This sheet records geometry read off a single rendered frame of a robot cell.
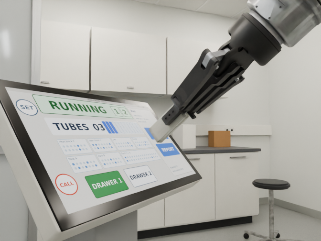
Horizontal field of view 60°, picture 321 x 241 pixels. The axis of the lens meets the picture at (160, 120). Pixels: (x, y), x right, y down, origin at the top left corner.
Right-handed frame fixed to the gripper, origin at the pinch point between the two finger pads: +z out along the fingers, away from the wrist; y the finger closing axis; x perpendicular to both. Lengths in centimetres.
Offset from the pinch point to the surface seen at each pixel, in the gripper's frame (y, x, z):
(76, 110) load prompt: -1.6, -18.6, 17.1
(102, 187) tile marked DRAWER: 2.4, 1.2, 16.9
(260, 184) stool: -230, 7, 58
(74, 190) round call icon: 8.6, 0.8, 16.9
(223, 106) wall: -347, -114, 62
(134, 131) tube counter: -18.3, -13.3, 17.3
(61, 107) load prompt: 2.3, -18.8, 17.1
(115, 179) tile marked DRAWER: -1.9, -0.1, 17.0
